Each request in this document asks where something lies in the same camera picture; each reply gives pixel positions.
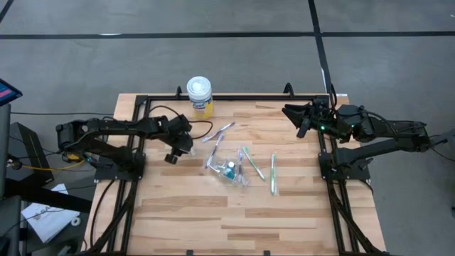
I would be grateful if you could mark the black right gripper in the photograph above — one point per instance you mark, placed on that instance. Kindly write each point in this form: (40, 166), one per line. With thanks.
(320, 119)

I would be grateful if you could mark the black metal table frame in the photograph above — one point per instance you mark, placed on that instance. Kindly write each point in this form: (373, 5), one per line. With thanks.
(249, 97)

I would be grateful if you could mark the black clamp hook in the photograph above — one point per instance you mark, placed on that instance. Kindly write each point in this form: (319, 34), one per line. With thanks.
(288, 89)
(178, 91)

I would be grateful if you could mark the tablet screen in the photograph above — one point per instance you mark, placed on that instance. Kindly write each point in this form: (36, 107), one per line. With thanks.
(7, 93)

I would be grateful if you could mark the black computer case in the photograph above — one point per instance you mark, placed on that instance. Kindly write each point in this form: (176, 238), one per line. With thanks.
(32, 153)

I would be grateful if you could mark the white tape roll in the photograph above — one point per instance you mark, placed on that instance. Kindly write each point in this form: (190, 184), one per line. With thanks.
(72, 221)

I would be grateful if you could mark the clear plastic bag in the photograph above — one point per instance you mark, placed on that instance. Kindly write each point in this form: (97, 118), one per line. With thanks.
(222, 170)

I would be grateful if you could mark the black support beam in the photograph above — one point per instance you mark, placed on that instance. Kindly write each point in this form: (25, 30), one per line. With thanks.
(53, 201)

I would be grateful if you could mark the white wipes canister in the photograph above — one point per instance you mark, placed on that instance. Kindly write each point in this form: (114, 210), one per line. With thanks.
(200, 103)

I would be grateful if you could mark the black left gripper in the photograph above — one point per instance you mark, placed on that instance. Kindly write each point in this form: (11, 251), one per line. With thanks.
(181, 133)

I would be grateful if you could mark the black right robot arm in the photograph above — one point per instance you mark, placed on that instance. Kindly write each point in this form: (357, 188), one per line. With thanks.
(391, 129)

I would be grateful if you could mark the green toothbrush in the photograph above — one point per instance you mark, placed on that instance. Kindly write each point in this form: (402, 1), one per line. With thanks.
(192, 152)
(253, 162)
(273, 174)

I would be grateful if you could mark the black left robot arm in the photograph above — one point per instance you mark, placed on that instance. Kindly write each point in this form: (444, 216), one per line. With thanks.
(117, 126)

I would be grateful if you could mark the white paper booklet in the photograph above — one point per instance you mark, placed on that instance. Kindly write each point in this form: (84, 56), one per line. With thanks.
(46, 220)

